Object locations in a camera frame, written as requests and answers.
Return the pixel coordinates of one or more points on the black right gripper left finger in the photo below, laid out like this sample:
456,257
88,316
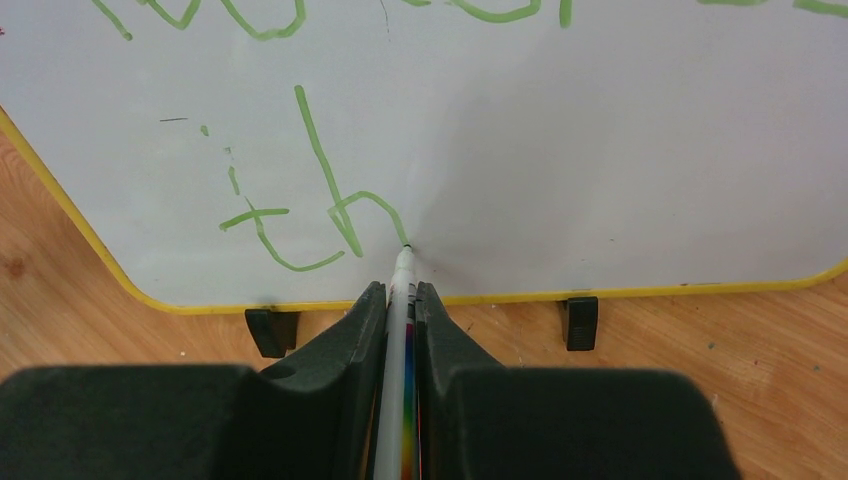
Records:
307,416

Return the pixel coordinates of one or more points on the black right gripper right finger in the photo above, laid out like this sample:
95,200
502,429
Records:
484,420

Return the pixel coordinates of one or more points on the green capped white marker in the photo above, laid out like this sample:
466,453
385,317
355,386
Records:
397,450

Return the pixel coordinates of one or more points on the yellow framed whiteboard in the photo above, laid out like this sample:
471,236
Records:
219,155

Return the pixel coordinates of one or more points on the black whiteboard stand clip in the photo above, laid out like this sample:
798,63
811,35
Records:
579,319
274,332

